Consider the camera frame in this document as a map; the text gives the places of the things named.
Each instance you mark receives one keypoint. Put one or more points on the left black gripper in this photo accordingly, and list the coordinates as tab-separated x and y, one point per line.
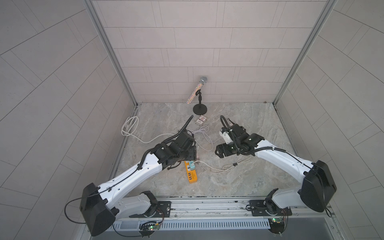
192	152

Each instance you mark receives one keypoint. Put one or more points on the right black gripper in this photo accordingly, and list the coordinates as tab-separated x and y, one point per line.
225	150

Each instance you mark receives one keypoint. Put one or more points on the teal charger adapter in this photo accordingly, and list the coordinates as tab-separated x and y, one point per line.
191	165

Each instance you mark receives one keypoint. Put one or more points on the orange power strip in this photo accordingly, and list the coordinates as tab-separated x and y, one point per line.
191	175

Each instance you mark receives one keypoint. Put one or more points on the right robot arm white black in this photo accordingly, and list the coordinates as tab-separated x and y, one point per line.
316	184

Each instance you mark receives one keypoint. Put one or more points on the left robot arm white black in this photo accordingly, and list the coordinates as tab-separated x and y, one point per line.
162	156

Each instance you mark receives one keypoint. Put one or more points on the small pink patterned box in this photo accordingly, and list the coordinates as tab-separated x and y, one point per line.
201	120

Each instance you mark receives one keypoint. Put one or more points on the black microphone stand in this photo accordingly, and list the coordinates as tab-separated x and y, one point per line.
200	109

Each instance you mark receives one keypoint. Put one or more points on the glitter microphone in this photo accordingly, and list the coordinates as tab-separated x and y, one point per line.
201	83

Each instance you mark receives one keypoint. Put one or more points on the aluminium mounting rail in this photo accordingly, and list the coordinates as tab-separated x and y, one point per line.
210	207

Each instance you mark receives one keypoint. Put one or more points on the white vented cable duct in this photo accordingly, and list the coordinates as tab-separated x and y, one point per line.
178	225

